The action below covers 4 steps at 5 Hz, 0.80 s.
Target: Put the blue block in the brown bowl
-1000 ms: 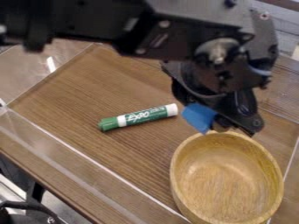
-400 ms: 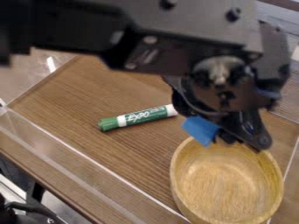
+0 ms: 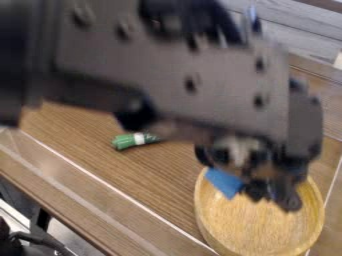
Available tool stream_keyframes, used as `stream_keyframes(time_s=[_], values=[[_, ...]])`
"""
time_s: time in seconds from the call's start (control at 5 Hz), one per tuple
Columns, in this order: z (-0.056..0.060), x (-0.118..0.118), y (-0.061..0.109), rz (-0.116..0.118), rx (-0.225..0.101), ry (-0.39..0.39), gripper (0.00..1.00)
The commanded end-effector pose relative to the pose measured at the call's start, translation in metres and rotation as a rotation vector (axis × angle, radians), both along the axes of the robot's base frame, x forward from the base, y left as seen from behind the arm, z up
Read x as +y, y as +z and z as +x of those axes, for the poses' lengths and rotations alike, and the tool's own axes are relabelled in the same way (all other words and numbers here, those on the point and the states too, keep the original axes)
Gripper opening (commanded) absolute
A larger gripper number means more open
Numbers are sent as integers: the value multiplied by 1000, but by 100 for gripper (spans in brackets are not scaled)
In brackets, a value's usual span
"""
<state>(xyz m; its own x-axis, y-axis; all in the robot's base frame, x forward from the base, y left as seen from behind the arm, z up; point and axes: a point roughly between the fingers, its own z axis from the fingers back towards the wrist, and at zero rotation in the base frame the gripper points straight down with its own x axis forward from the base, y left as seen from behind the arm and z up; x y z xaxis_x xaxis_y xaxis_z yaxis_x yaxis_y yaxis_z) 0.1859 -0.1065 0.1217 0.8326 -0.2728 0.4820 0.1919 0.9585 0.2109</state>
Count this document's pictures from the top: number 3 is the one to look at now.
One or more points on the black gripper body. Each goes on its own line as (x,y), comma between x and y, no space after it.
(247,153)

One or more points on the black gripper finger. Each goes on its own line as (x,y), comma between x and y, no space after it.
(277,186)
(206,156)

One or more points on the blue rectangular block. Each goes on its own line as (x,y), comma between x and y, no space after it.
(226,183)

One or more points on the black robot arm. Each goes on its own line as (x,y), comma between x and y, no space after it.
(178,70)

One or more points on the brown wooden bowl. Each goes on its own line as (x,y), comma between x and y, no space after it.
(242,228)

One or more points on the green Expo marker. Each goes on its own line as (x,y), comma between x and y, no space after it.
(126,141)

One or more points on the clear acrylic enclosure wall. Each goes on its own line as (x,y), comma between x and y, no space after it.
(127,201)

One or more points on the black metal table frame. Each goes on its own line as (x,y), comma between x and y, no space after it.
(50,246)

